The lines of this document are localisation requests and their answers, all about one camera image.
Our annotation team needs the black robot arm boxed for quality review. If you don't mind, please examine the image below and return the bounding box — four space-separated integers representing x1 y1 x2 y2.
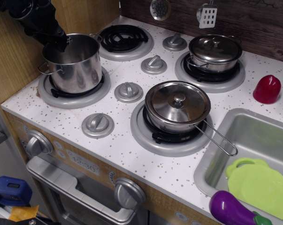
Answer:
0 0 71 52

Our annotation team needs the yellow cloth scrap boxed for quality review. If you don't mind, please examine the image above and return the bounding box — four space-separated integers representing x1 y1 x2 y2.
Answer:
8 205 39 222

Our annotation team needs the purple toy eggplant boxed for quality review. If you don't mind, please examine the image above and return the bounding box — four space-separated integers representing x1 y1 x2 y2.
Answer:
209 191 272 225

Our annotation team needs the grey front stove knob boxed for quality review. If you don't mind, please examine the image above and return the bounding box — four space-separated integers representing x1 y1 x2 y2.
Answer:
81 113 115 139

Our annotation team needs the front right stove burner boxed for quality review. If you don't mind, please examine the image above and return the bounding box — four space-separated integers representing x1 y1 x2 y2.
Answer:
130 101 213 157

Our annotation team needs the grey middle stove knob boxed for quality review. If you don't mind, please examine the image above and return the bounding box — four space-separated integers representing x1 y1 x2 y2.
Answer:
141 55 168 75

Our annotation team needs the steel saucepan with long handle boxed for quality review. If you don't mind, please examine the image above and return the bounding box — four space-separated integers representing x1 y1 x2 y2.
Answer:
145 103 239 157

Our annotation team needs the front left stove burner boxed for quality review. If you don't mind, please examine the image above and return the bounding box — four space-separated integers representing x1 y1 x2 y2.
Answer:
38 67 111 109

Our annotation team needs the steel pot lid with knob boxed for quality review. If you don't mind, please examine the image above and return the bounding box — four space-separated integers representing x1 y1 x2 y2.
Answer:
189 34 242 63

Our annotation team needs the green toy plate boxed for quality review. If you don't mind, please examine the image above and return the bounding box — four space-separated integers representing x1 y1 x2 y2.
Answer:
225 157 283 220

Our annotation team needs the grey back stove knob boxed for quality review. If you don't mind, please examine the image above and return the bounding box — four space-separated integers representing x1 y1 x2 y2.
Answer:
162 33 187 52

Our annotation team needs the hanging steel skimmer ladle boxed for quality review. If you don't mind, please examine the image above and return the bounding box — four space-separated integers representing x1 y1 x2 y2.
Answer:
150 0 171 21

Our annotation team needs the tall stainless steel pot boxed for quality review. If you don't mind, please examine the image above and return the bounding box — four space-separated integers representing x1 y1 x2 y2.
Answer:
38 33 103 94

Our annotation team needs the stove burner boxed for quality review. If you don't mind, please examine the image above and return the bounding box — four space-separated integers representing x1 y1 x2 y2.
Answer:
175 52 245 93
99 25 154 61
130 101 213 157
38 67 111 109

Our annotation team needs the hanging steel slotted spatula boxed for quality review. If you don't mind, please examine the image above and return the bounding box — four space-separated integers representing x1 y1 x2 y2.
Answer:
197 0 218 29

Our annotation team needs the steel saucepan lid with knob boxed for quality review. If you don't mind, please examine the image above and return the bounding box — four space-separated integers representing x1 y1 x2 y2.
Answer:
145 80 212 124

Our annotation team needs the blue plastic clamp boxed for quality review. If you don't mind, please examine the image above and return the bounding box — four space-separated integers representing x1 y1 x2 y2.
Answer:
0 176 32 206

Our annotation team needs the grey oven dial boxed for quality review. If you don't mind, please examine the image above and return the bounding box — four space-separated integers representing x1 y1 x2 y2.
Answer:
26 130 54 157
114 177 146 210

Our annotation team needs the grey toy sink basin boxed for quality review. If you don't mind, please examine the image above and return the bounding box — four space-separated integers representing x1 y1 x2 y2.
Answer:
193 107 283 225

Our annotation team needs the right grey oven dial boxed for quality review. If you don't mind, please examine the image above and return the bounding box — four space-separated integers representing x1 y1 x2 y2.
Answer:
114 177 146 210

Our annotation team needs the grey oven door handle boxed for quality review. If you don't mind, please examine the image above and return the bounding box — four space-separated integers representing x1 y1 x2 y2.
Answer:
27 157 136 225

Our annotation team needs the grey stove knob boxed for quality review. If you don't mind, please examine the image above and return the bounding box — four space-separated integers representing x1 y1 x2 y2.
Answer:
114 82 144 103
141 55 168 75
162 33 187 52
81 113 115 139

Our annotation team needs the left grey oven dial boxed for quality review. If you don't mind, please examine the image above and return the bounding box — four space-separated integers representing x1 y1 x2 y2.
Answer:
26 130 54 157

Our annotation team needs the back left stove burner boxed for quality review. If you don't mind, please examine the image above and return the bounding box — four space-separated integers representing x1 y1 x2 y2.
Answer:
99 25 154 61

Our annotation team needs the oven clock display panel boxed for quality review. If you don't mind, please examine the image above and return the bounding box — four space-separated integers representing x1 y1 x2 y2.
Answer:
66 150 100 176

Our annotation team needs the back right stove burner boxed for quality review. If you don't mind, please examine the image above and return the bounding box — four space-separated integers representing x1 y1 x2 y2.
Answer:
175 52 245 93

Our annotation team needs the steel two-handled pot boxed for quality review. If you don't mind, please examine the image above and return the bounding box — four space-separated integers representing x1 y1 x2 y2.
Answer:
186 36 241 73

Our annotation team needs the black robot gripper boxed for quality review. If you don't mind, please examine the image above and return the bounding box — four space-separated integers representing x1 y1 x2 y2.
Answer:
21 15 70 52

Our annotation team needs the red toy pepper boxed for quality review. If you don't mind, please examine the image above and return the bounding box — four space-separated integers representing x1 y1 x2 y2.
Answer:
252 75 282 104

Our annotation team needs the grey centre stove knob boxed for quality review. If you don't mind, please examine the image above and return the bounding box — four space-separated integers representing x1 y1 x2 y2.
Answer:
114 82 144 103

